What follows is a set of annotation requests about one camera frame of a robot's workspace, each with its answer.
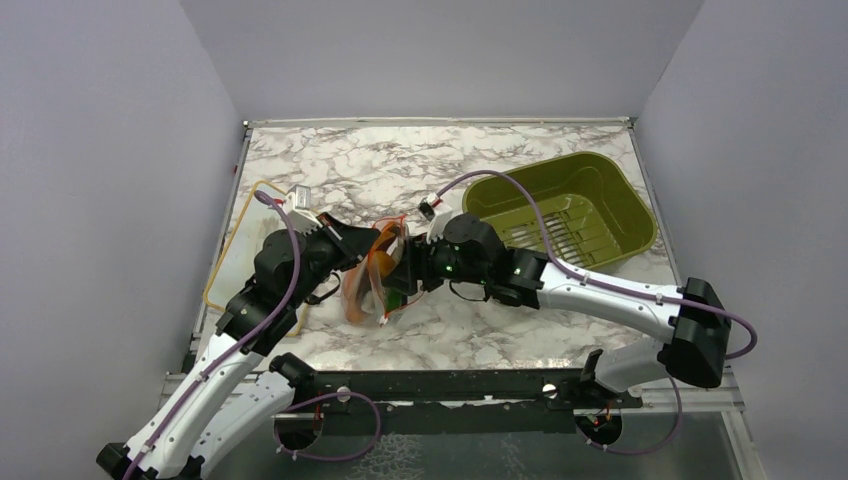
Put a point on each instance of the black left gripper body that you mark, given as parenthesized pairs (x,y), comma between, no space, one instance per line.
(324,258)

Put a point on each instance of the black base frame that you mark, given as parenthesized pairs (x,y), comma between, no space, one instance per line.
(432,402)

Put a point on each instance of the green toy vegetable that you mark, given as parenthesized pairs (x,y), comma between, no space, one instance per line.
(395,301)

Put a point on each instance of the clear zip top bag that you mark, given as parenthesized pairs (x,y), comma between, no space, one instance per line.
(374,272)

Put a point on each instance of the white cutting board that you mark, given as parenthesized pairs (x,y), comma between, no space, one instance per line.
(252,222)

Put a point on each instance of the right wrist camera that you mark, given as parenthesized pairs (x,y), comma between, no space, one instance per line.
(437,213)

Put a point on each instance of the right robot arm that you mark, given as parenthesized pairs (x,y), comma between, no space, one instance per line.
(686,328)

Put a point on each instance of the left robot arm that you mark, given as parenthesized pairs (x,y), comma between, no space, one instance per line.
(200,423)

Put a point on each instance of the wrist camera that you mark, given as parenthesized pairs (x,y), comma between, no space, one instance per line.
(297,205)
(437,213)

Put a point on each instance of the olive green plastic bin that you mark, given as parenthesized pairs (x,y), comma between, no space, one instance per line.
(594,217)

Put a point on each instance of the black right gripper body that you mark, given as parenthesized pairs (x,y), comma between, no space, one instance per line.
(438,264)

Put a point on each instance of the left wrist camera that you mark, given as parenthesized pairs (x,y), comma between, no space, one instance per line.
(297,205)

